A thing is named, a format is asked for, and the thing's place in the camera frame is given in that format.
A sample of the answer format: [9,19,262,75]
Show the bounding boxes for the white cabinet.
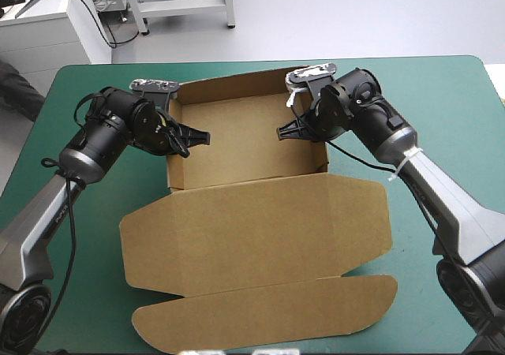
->
[0,0,114,92]

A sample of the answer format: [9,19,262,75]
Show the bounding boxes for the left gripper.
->
[132,98,211,159]

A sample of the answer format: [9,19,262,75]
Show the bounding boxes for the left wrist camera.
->
[129,79,181,112]

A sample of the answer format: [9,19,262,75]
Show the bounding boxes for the white metal rack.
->
[126,0,237,37]

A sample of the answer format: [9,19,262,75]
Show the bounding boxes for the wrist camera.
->
[283,62,338,110]
[129,79,181,112]

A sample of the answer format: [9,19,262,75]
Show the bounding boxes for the thin black floor cable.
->
[58,0,140,50]

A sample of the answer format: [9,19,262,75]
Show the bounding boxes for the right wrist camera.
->
[283,62,338,110]

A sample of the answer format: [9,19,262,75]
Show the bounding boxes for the person's legs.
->
[0,60,46,122]

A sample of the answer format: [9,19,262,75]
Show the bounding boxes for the brown cardboard box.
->
[118,65,399,353]

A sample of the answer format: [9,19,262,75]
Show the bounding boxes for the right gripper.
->
[275,81,355,144]

